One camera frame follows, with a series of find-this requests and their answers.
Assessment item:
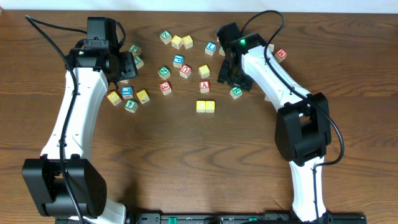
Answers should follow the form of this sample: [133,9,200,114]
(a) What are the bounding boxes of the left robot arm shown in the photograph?
[22,17,138,224]

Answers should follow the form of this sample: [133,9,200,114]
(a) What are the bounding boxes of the yellow block far left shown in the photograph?
[107,91,122,106]

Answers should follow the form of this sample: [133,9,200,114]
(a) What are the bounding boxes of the green number 7 block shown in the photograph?
[134,55,144,69]

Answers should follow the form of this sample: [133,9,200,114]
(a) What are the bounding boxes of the yellow block lower left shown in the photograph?
[136,90,150,104]

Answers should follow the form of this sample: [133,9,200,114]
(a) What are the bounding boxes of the yellow letter C block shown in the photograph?
[196,100,206,113]

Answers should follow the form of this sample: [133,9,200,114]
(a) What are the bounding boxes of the red number 3 block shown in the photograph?
[160,81,172,95]

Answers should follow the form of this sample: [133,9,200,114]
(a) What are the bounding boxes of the yellow block top left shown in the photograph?
[171,35,183,49]

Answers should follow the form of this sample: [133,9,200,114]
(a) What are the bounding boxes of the green letter B block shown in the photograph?
[219,47,225,56]

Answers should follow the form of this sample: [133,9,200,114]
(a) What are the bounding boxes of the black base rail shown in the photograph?
[125,212,367,224]

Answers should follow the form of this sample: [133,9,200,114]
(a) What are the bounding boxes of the green letter R block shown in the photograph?
[230,87,243,100]

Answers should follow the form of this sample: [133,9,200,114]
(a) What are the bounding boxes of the yellow letter O block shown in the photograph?
[205,100,215,113]

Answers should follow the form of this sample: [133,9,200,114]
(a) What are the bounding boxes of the green letter Z block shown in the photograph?
[160,30,172,45]

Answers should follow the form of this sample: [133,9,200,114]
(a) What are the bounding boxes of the red letter U block centre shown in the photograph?
[179,64,192,78]

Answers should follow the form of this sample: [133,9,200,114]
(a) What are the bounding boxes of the yellow block centre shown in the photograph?
[198,65,210,78]

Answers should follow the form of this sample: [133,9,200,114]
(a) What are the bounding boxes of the blue letter P block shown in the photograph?
[173,55,184,68]

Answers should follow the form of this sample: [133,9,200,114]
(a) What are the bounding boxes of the blue letter l block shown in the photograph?
[121,86,133,99]
[205,42,217,56]

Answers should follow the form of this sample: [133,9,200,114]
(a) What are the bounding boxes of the red letter A block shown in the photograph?
[200,80,210,93]

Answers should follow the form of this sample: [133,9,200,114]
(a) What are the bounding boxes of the yellow block top right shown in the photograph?
[182,35,193,49]

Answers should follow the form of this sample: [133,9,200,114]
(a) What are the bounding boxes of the green letter N block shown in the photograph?
[158,66,171,80]

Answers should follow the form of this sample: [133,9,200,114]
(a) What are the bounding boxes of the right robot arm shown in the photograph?
[217,23,331,222]

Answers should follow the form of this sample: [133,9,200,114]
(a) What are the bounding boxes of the blue letter L block left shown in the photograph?
[121,86,133,99]

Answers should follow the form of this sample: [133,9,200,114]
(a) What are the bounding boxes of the red letter M block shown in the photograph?
[274,49,287,63]

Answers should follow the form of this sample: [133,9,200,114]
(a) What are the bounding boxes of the green number 4 block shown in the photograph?
[124,100,138,113]

